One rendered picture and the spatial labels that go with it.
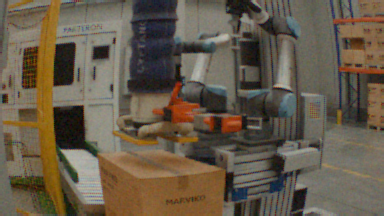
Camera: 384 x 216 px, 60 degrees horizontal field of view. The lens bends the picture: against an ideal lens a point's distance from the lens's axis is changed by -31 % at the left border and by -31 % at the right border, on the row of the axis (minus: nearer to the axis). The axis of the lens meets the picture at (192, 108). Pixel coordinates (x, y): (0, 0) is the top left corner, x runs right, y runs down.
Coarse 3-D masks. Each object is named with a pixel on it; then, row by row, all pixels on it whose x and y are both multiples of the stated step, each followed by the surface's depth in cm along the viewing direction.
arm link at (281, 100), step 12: (276, 24) 211; (288, 24) 206; (288, 36) 206; (288, 48) 207; (288, 60) 206; (288, 72) 205; (276, 84) 206; (288, 84) 204; (276, 96) 203; (288, 96) 200; (276, 108) 202; (288, 108) 201
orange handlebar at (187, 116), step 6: (174, 102) 243; (180, 102) 238; (186, 102) 236; (192, 108) 223; (198, 108) 227; (162, 114) 193; (180, 114) 180; (186, 114) 175; (192, 114) 175; (186, 120) 176; (192, 120) 172; (204, 120) 164; (228, 126) 152; (234, 126) 152
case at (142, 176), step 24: (120, 168) 194; (144, 168) 196; (168, 168) 198; (192, 168) 198; (216, 168) 197; (120, 192) 199; (144, 192) 176; (168, 192) 182; (192, 192) 188; (216, 192) 194
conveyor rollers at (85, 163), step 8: (64, 152) 424; (72, 152) 429; (80, 152) 434; (88, 152) 439; (72, 160) 390; (80, 160) 395; (88, 160) 399; (96, 160) 401; (64, 168) 351; (80, 168) 358; (88, 168) 363; (96, 168) 367; (80, 176) 324; (88, 176) 329; (96, 176) 331; (80, 184) 298; (88, 184) 302; (96, 184) 312; (80, 192) 278; (88, 192) 281; (96, 192) 285; (88, 200) 263; (96, 200) 266
